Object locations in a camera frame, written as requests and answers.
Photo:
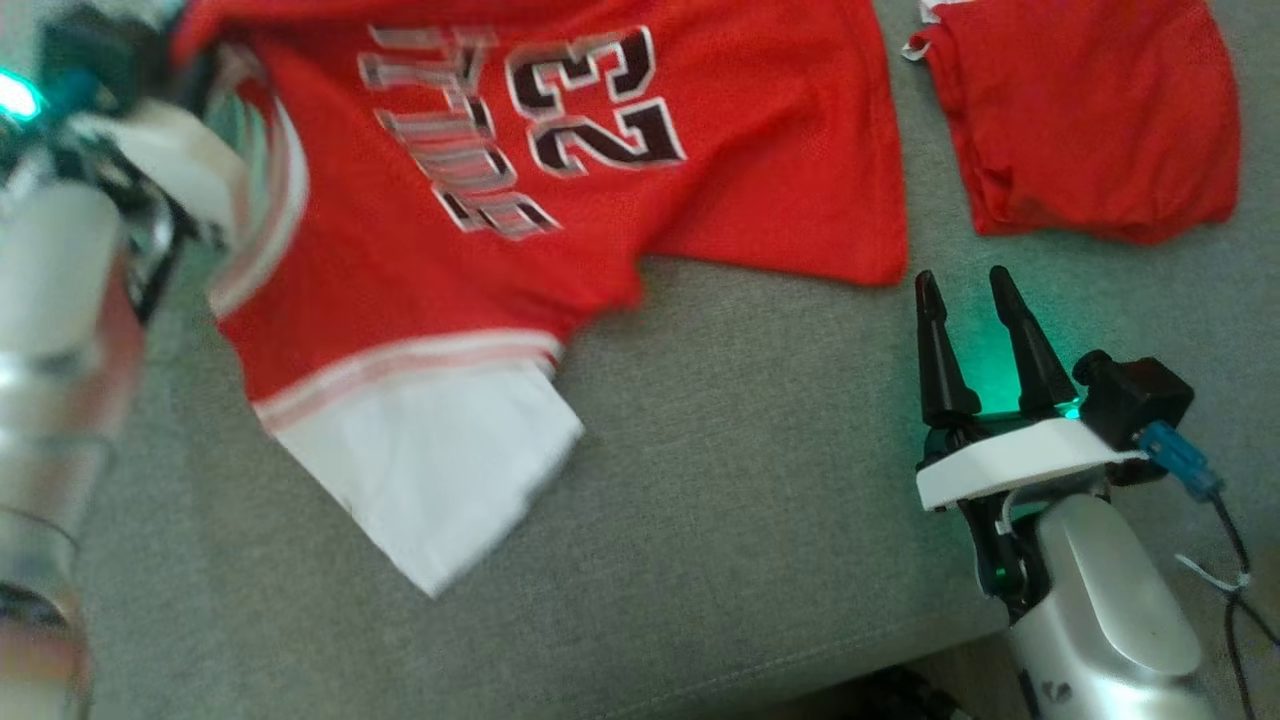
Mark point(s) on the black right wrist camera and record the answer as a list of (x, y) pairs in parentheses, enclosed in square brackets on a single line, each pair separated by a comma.
[(1135, 400)]

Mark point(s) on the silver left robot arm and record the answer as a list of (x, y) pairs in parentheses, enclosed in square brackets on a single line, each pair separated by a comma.
[(55, 400)]

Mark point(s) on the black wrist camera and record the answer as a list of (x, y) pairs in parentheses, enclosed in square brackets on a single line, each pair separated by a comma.
[(1135, 400), (80, 65)]

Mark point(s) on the red basketball jersey number 23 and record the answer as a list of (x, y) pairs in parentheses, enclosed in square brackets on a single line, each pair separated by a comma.
[(400, 290)]

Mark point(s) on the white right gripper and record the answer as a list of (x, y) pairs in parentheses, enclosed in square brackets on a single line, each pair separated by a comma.
[(1010, 460)]

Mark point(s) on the red shorts white side stripe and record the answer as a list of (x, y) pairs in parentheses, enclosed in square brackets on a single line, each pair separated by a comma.
[(1090, 120)]

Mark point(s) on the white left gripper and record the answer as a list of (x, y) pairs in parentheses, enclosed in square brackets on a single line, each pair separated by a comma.
[(190, 170)]

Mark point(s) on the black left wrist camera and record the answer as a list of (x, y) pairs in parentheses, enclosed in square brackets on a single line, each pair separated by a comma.
[(80, 65)]

